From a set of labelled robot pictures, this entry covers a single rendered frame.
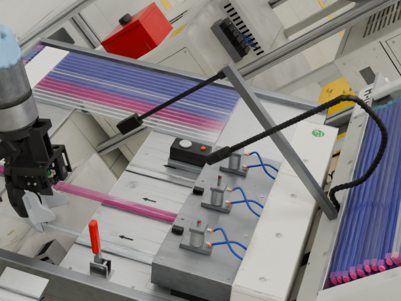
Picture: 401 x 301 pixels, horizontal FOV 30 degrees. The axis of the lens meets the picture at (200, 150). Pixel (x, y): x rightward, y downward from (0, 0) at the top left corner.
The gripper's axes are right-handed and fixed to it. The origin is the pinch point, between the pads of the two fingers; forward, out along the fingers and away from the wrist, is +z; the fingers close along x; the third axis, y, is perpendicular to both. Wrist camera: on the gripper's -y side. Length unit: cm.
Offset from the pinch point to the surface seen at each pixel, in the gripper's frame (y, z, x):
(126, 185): 8.7, 3.6, 16.8
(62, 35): -27, -6, 64
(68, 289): 9.4, 5.2, -9.9
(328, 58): -27, 154, 376
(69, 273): 9.8, 2.6, -8.9
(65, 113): -11.9, -1.6, 33.9
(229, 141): 22.0, 7.1, 38.8
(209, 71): -18, 40, 135
